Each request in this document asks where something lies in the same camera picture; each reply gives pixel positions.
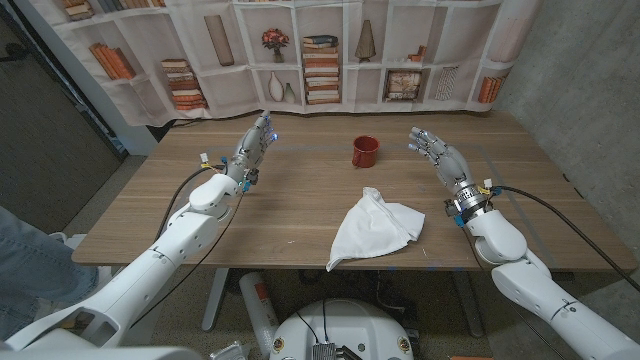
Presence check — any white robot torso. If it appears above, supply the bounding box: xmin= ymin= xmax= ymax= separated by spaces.
xmin=268 ymin=298 xmax=415 ymax=360

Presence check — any grey perforated cabinet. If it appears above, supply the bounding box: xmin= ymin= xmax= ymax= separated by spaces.
xmin=0 ymin=4 xmax=129 ymax=236

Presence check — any grey table leg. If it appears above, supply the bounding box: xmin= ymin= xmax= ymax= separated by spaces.
xmin=452 ymin=269 xmax=485 ymax=339
xmin=201 ymin=267 xmax=231 ymax=333

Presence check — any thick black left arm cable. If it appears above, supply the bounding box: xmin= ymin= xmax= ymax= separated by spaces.
xmin=153 ymin=165 xmax=229 ymax=242

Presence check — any printed bookshelf backdrop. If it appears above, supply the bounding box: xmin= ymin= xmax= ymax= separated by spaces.
xmin=13 ymin=0 xmax=544 ymax=129

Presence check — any red enamel cup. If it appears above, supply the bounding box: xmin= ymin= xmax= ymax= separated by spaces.
xmin=351 ymin=134 xmax=381 ymax=169

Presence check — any person in blue jeans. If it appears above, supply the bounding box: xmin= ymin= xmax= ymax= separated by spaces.
xmin=0 ymin=207 xmax=100 ymax=341

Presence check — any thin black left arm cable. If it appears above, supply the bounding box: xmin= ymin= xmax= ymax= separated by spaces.
xmin=130 ymin=192 xmax=246 ymax=329

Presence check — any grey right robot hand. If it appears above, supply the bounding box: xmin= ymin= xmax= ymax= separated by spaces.
xmin=407 ymin=126 xmax=494 ymax=224

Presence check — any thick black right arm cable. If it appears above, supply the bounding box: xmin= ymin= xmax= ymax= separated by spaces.
xmin=493 ymin=185 xmax=640 ymax=294

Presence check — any white cylinder with orange label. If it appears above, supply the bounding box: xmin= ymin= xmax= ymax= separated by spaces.
xmin=238 ymin=271 xmax=280 ymax=359

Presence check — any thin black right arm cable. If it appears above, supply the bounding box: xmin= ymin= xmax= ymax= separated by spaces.
xmin=460 ymin=225 xmax=569 ymax=360

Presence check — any white chair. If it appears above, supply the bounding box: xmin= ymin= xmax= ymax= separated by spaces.
xmin=44 ymin=231 xmax=127 ymax=306

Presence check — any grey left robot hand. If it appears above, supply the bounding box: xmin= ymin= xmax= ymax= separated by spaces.
xmin=225 ymin=109 xmax=279 ymax=194

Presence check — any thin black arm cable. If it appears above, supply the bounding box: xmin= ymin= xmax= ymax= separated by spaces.
xmin=130 ymin=192 xmax=246 ymax=329
xmin=460 ymin=225 xmax=569 ymax=360

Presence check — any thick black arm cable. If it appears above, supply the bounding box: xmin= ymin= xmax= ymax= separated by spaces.
xmin=493 ymin=185 xmax=640 ymax=294
xmin=153 ymin=165 xmax=229 ymax=242

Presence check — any white cloth napkin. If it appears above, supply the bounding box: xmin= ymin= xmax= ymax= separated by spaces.
xmin=325 ymin=186 xmax=427 ymax=273

